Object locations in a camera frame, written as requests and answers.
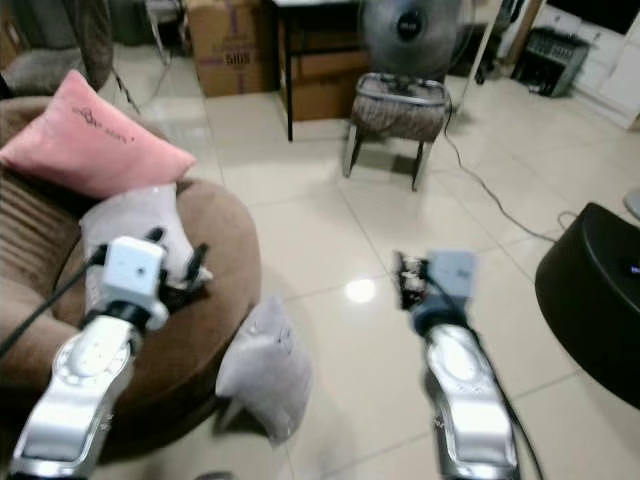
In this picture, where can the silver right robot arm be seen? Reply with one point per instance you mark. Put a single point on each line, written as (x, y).
(470, 395)

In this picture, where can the brown round sofa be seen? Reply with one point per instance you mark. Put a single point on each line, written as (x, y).
(220, 250)

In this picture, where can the grey pillow with creases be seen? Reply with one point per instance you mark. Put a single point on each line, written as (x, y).
(125, 215)

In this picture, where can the pink pillow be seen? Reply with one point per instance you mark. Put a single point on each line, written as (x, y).
(90, 140)

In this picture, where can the grey square pillow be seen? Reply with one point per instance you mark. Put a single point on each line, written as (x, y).
(265, 365)

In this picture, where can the black round stool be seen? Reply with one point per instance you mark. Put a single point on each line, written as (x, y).
(595, 300)

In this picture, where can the plain brown cardboard box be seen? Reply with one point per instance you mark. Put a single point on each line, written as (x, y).
(325, 85)

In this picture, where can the printed cardboard box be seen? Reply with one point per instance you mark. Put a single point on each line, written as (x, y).
(232, 50)

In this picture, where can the patterned high-back chair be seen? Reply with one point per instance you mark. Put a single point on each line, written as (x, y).
(50, 65)

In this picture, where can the black framed table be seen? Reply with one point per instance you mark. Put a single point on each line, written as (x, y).
(288, 60)

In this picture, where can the beige leaning pole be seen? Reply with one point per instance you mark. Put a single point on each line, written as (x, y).
(480, 50)

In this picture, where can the grey standing fan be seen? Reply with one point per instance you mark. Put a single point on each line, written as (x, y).
(410, 30)

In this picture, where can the black audio mixer box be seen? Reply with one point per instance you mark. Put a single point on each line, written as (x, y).
(550, 60)

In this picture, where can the white low cabinet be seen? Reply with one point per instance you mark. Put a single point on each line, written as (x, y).
(615, 65)

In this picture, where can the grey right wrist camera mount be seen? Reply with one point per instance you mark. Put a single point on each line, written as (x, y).
(452, 272)

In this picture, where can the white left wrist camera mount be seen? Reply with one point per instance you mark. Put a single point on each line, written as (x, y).
(132, 272)

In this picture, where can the small metal frame chair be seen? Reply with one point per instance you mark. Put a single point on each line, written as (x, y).
(165, 18)

